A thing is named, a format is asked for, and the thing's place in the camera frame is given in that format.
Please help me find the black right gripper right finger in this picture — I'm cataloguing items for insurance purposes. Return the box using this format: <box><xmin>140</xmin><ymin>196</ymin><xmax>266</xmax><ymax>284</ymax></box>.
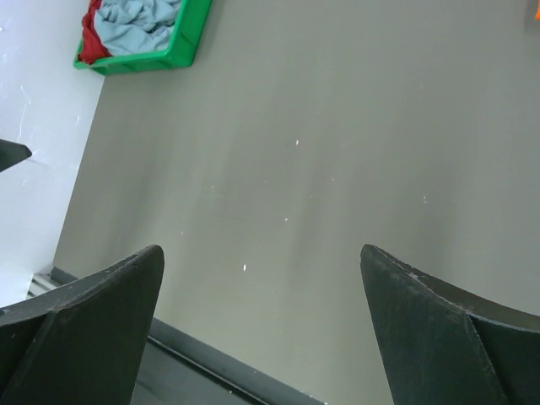
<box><xmin>360</xmin><ymin>245</ymin><xmax>539</xmax><ymax>404</ymax></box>

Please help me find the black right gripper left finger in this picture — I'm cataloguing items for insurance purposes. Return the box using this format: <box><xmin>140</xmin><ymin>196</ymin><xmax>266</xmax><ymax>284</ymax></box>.
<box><xmin>1</xmin><ymin>246</ymin><xmax>165</xmax><ymax>404</ymax></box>

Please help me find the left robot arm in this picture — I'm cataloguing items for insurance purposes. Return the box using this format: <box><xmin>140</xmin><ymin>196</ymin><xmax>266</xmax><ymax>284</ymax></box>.
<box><xmin>0</xmin><ymin>139</ymin><xmax>32</xmax><ymax>172</ymax></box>

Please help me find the dark red t shirt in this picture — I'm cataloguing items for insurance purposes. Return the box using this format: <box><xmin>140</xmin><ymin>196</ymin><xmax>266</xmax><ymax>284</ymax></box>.
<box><xmin>78</xmin><ymin>0</ymin><xmax>111</xmax><ymax>65</ymax></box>

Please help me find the green plastic bin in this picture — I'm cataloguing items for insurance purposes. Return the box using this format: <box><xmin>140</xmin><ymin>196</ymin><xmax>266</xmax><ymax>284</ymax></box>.
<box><xmin>73</xmin><ymin>0</ymin><xmax>212</xmax><ymax>76</ymax></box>

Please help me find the grey-blue t shirt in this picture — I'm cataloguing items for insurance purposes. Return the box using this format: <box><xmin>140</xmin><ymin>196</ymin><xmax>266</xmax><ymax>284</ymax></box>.
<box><xmin>94</xmin><ymin>0</ymin><xmax>182</xmax><ymax>57</ymax></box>

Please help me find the aluminium front rail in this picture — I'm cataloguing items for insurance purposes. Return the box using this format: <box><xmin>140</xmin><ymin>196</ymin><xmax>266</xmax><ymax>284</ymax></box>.
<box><xmin>26</xmin><ymin>273</ymin><xmax>60</xmax><ymax>299</ymax></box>

